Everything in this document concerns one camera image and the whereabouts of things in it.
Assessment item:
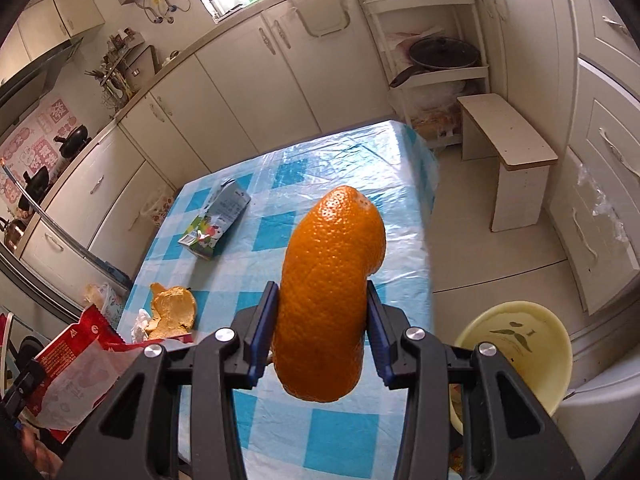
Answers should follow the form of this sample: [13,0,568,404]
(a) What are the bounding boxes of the white wooden stool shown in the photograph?
[456,92,559,233]

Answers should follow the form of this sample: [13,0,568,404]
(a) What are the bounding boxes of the white crumpled plastic bag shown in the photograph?
[131,309,153,343]

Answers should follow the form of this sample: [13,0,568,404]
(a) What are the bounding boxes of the cream wall cabinets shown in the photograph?
[0,0,106,86]

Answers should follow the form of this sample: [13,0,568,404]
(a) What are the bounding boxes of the black kettle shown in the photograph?
[20,167,51,206]

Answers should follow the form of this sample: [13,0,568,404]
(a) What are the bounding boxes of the blue checked tablecloth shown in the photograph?
[120,120,441,480]

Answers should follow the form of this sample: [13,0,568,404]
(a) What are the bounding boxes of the black frying pan with lid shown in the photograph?
[389,35,481,88]

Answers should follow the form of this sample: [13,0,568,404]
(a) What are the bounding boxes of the metal kettle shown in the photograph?
[0,217,28,253]

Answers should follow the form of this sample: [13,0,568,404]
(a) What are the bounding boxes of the red white plastic bag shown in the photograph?
[30,305,193,443]

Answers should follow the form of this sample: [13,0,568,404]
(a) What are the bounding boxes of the white shelf cart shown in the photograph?
[360,0,493,151]

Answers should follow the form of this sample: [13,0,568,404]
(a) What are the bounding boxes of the green grey drink carton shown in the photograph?
[178,178,252,261]

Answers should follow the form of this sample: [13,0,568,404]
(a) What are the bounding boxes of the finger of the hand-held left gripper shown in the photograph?
[2,357,48,413]

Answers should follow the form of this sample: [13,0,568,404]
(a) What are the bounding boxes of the range hood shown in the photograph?
[0,37,86,123]

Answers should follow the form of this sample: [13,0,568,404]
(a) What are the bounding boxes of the cream kitchen base cabinets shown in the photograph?
[0,0,640,316]

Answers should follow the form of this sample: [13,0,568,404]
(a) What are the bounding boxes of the utensil rack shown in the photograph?
[85,35,156,111]

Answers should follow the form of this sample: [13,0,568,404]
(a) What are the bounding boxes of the white hanging bin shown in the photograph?
[289,0,353,38]

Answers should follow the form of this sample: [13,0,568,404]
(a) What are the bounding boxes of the yellow plastic basin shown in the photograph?
[448,300,573,433]

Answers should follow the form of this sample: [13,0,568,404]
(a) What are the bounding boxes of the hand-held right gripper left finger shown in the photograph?
[62,281,279,480]

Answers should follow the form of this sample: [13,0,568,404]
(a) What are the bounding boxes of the orange peel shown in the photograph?
[271,185,387,403]
[145,282,197,341]

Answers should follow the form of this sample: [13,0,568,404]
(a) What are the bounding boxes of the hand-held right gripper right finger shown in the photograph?
[366,280,586,480]

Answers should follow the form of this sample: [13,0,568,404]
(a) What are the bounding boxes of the pink wall stickers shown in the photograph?
[0,97,71,201]

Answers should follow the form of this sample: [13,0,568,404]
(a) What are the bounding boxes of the black cooking pot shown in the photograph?
[52,125,93,161]

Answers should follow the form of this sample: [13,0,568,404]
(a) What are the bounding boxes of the clear plastic bag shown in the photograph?
[575,165,628,241]

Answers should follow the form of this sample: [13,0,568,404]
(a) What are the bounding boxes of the floral wastebasket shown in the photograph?
[140,185,176,228]

